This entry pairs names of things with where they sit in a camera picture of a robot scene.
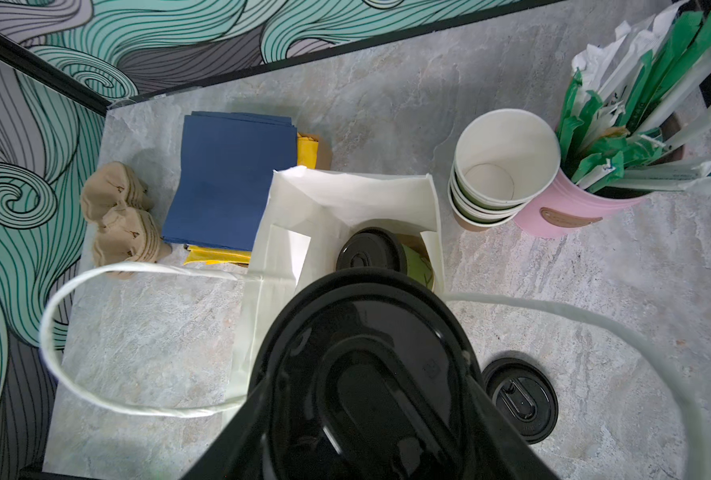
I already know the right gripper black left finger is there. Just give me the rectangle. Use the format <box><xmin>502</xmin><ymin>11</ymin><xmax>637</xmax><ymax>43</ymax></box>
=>
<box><xmin>183</xmin><ymin>379</ymin><xmax>271</xmax><ymax>480</ymax></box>

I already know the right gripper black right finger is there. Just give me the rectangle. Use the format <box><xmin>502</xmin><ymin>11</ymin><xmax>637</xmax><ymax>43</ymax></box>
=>
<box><xmin>465</xmin><ymin>375</ymin><xmax>557</xmax><ymax>479</ymax></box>

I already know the green paper coffee cup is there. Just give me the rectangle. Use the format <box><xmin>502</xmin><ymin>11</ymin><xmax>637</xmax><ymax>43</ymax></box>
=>
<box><xmin>403</xmin><ymin>245</ymin><xmax>435</xmax><ymax>290</ymax></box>

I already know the white paper takeout bag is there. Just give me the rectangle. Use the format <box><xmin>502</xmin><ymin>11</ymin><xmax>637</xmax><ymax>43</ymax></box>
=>
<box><xmin>39</xmin><ymin>166</ymin><xmax>711</xmax><ymax>479</ymax></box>

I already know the stack of black lids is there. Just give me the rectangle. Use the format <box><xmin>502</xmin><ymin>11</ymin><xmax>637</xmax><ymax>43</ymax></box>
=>
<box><xmin>481</xmin><ymin>357</ymin><xmax>559</xmax><ymax>445</ymax></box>

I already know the pink straw holder cup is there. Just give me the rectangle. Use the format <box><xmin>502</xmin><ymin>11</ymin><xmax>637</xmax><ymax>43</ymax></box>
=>
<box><xmin>513</xmin><ymin>170</ymin><xmax>647</xmax><ymax>239</ymax></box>

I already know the brown pulp cup carrier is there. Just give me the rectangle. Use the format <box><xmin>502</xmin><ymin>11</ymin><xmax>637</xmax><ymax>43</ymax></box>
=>
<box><xmin>80</xmin><ymin>162</ymin><xmax>173</xmax><ymax>267</ymax></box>

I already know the stack of paper cups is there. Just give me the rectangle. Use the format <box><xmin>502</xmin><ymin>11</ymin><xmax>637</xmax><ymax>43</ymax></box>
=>
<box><xmin>447</xmin><ymin>108</ymin><xmax>561</xmax><ymax>232</ymax></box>

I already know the navy blue napkin stack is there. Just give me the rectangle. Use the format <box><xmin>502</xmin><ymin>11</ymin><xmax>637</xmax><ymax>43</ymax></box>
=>
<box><xmin>162</xmin><ymin>111</ymin><xmax>298</xmax><ymax>252</ymax></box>

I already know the green wrapped straw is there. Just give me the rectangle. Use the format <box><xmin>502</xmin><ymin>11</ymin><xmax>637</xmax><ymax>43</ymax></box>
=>
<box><xmin>557</xmin><ymin>6</ymin><xmax>711</xmax><ymax>195</ymax></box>

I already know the white wrapped straw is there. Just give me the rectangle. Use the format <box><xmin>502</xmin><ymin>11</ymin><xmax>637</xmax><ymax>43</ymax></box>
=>
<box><xmin>571</xmin><ymin>1</ymin><xmax>687</xmax><ymax>111</ymax></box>

